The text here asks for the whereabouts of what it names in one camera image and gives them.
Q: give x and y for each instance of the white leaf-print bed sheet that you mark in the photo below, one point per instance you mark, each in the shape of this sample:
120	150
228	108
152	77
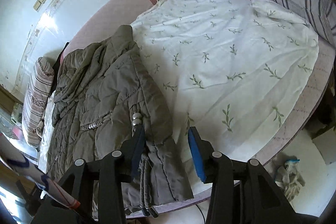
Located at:
234	69

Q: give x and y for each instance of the pink rear bolster cushion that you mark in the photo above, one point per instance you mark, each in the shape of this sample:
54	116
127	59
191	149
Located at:
104	23

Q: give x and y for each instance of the beige wall switch plate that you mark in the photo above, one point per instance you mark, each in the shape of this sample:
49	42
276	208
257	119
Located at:
38	4

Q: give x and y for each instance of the crumpled cloth on floor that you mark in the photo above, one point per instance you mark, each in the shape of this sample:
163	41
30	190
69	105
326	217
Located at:
289	179

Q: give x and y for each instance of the striped floral left pillow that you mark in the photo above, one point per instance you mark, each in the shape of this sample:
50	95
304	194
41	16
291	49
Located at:
35	100

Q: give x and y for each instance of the white patterned sleeve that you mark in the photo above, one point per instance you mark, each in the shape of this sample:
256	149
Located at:
20	165

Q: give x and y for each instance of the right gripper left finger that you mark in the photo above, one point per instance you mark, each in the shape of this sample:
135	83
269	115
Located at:
97	186

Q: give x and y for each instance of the black garment behind pillow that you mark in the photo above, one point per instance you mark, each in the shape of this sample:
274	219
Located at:
59	60

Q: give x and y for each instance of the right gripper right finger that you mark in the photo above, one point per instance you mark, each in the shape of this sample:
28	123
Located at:
242	192

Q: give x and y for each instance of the olive quilted hooded jacket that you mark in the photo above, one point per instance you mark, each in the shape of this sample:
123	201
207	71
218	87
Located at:
100	89

